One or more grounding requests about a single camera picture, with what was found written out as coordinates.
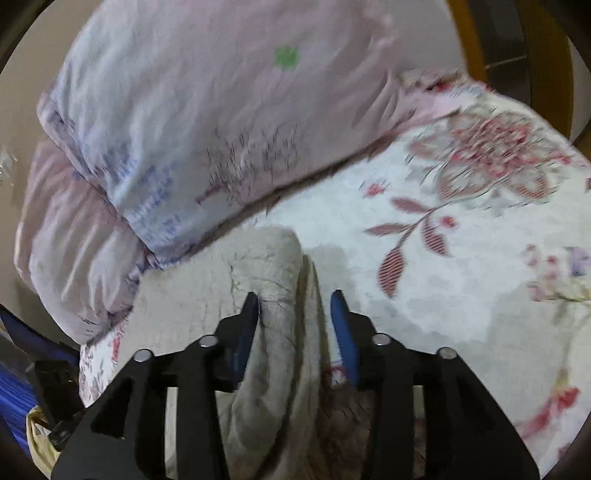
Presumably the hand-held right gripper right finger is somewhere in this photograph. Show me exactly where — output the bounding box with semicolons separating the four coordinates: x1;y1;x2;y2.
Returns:
330;289;541;480

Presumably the pink floral pillow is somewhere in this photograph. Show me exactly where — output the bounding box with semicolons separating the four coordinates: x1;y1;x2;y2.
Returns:
14;0;462;346

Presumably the black object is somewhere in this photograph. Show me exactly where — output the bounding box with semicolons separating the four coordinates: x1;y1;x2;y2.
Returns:
33;357;86;450

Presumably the blue bag beside bed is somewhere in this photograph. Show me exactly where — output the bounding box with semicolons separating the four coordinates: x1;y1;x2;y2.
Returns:
0;305;80;446

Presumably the white floral bed sheet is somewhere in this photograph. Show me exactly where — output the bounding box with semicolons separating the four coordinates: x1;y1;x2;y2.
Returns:
78;69;591;476

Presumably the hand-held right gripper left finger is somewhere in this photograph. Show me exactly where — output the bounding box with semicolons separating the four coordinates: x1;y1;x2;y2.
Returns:
51;292;260;480

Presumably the yellow cloth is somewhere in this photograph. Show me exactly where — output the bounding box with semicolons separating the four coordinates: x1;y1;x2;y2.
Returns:
25;405;63;478

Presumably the beige cable knit sweater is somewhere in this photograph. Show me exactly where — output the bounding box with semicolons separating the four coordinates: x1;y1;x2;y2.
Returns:
134;225;430;480

